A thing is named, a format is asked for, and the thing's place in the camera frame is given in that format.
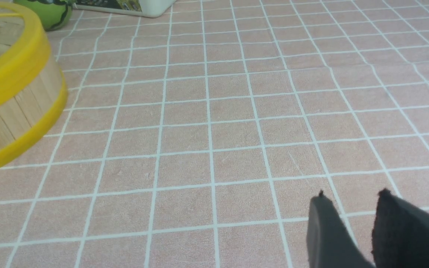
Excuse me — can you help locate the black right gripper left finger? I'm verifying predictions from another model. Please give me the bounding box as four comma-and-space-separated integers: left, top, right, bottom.
306, 190, 374, 268

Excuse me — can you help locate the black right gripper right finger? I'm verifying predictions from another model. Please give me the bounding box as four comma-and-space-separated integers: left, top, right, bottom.
372, 189, 429, 268

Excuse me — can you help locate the yellow bamboo steamer basket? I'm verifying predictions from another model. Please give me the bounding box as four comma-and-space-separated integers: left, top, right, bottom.
0, 2, 68, 168

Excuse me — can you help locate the green lidded storage box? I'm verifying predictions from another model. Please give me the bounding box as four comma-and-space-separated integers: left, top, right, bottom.
73, 0, 176, 18

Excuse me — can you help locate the green toy watermelon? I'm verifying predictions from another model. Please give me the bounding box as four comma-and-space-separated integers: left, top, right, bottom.
13, 0, 75, 32

